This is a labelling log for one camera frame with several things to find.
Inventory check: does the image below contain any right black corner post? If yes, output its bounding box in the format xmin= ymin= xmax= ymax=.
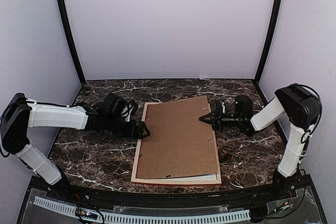
xmin=254 ymin=0 xmax=281 ymax=86

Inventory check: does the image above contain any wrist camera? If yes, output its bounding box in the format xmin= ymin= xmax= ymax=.
xmin=121 ymin=100 xmax=139 ymax=122
xmin=214 ymin=100 xmax=226 ymax=113

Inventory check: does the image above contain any white cable tray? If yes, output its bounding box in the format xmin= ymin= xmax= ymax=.
xmin=33 ymin=196 xmax=250 ymax=223

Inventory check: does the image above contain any landscape photo print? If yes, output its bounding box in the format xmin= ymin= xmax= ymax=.
xmin=160 ymin=173 xmax=217 ymax=182

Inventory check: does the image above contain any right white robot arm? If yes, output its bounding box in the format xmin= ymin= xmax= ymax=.
xmin=199 ymin=83 xmax=323 ymax=200

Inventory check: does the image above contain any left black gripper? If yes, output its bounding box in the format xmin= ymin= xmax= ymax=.
xmin=105 ymin=114 xmax=151 ymax=140

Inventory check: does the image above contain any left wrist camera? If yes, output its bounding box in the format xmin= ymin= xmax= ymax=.
xmin=121 ymin=100 xmax=139 ymax=122

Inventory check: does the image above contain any black corner post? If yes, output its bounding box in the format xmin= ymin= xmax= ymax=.
xmin=57 ymin=0 xmax=86 ymax=85
xmin=254 ymin=0 xmax=281 ymax=86

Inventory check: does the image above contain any black front table rail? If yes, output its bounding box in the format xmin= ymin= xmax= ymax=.
xmin=26 ymin=175 xmax=316 ymax=213

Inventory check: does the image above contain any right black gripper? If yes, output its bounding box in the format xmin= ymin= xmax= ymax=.
xmin=199 ymin=106 xmax=243 ymax=133

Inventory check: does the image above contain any red wooden picture frame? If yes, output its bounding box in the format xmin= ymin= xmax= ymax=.
xmin=130 ymin=102 xmax=223 ymax=186

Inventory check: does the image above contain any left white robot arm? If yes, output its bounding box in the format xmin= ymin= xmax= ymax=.
xmin=1 ymin=93 xmax=151 ymax=201

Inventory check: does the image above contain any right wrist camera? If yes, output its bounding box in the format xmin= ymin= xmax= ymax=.
xmin=214 ymin=100 xmax=226 ymax=113

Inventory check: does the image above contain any left black corner post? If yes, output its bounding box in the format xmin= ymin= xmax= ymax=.
xmin=57 ymin=0 xmax=86 ymax=85

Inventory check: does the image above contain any brown backing board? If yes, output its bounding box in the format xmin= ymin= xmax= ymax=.
xmin=135 ymin=96 xmax=221 ymax=180

